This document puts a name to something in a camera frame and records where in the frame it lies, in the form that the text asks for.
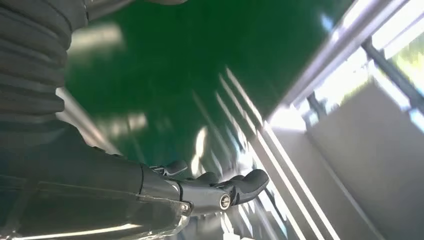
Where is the dark window frame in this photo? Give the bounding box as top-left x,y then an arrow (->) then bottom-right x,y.
306,36 -> 424,127

